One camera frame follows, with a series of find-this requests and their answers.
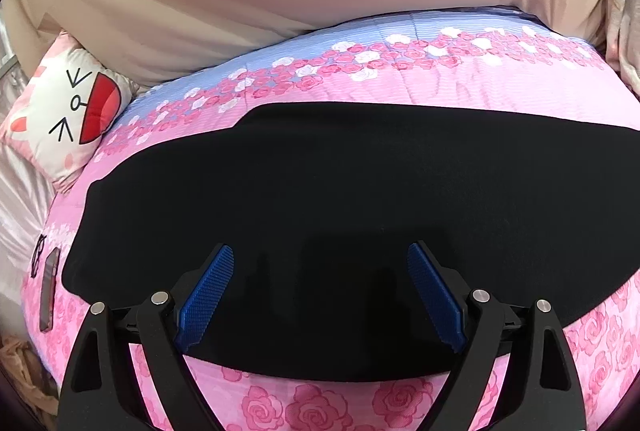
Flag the black pants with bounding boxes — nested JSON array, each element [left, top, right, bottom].
[[62, 102, 639, 382]]

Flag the smartphone on bed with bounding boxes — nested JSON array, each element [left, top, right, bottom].
[[39, 247, 61, 333]]

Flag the black eyeglasses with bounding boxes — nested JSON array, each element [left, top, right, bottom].
[[29, 234, 47, 278]]

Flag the pale satin bed sheet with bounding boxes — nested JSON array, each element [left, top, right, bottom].
[[0, 145, 53, 340]]

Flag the white cat face pillow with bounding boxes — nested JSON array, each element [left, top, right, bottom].
[[1, 31, 136, 192]]

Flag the pink floral bed quilt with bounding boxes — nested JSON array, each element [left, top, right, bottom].
[[24, 9, 639, 430]]

